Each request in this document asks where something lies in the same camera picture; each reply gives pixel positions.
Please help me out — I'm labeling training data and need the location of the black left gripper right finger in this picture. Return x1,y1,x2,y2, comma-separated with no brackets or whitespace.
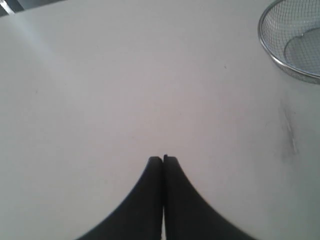
163,155,253,240

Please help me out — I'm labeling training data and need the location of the steel wire mesh basket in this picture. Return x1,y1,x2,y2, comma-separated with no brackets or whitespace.
257,0,320,85

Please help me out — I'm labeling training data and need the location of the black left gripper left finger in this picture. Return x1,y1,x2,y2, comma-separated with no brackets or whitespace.
80,156,163,240

